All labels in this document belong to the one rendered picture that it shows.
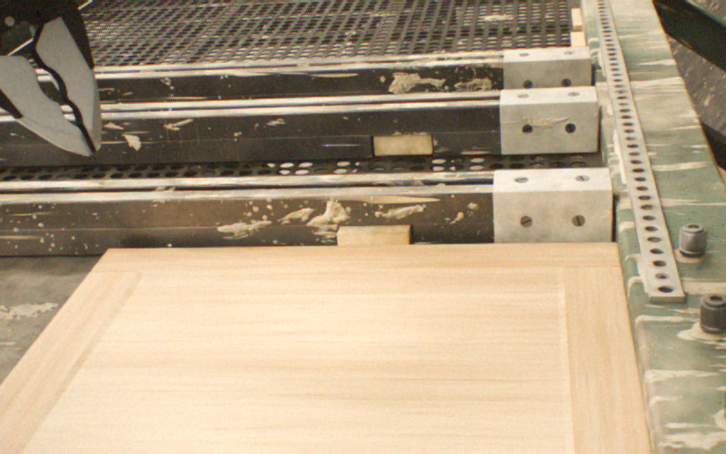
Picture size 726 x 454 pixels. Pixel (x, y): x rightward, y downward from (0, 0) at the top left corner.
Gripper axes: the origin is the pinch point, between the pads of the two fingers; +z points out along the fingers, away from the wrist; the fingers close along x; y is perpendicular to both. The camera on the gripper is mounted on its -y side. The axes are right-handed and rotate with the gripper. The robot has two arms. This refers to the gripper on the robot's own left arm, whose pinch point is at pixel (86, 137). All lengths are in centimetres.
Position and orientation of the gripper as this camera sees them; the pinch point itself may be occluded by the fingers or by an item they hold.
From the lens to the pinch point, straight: 77.7
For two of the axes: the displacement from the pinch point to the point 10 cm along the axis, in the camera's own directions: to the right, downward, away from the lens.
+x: -7.0, 6.0, -3.9
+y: -5.4, -0.7, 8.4
